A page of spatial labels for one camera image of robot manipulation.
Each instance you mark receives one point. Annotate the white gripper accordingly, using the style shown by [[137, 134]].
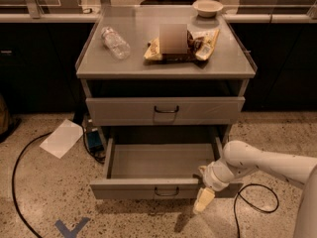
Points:
[[210, 178]]

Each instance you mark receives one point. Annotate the grey drawer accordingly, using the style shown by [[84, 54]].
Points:
[[154, 171], [149, 111]]

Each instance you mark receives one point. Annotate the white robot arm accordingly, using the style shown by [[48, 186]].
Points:
[[239, 159]]

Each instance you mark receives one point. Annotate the grey drawer cabinet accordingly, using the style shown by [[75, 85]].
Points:
[[225, 74]]

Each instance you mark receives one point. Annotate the grey top drawer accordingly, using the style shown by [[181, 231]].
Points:
[[149, 111]]

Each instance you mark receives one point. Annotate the blue box on floor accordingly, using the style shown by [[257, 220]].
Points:
[[93, 141]]

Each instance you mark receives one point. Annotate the yellow snack bag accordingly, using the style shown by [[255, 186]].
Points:
[[200, 47]]

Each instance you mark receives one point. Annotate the white paper sheet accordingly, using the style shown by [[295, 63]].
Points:
[[62, 139]]

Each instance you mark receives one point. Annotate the clear plastic water bottle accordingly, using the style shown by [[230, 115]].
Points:
[[115, 43]]

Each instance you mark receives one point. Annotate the white ceramic bowl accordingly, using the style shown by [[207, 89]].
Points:
[[207, 8]]

